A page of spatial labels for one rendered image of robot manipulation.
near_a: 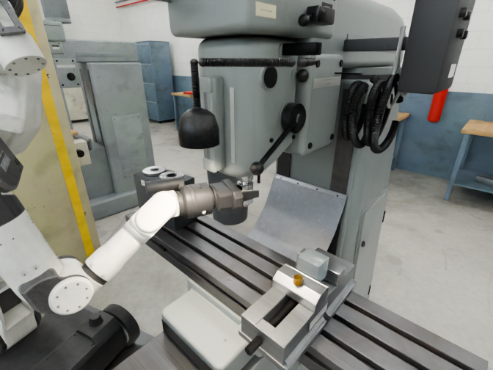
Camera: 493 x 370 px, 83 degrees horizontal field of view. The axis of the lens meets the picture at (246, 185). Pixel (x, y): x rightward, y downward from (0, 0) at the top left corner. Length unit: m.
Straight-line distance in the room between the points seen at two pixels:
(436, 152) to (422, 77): 4.18
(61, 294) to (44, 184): 1.74
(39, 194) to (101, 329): 1.27
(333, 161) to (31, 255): 0.88
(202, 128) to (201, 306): 0.64
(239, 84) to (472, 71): 4.29
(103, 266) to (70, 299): 0.09
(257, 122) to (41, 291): 0.54
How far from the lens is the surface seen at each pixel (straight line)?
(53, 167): 2.35
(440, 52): 0.75
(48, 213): 2.45
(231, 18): 0.58
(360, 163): 1.03
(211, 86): 0.62
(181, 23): 0.69
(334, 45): 0.85
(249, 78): 0.62
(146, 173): 1.14
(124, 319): 1.42
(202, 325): 0.92
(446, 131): 4.84
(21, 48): 0.64
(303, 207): 1.11
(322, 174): 1.08
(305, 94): 0.75
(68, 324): 1.51
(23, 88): 0.73
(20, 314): 1.37
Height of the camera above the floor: 1.58
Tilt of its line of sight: 24 degrees down
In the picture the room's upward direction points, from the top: straight up
